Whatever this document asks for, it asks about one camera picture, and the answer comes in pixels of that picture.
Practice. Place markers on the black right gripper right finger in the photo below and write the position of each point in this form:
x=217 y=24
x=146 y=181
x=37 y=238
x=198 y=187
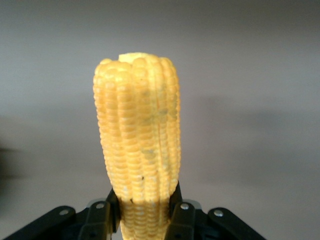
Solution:
x=182 y=220

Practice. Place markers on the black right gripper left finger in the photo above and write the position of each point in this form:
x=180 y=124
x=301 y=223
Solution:
x=95 y=220

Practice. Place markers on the yellow corn cob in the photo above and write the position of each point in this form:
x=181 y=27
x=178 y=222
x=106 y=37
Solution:
x=137 y=125

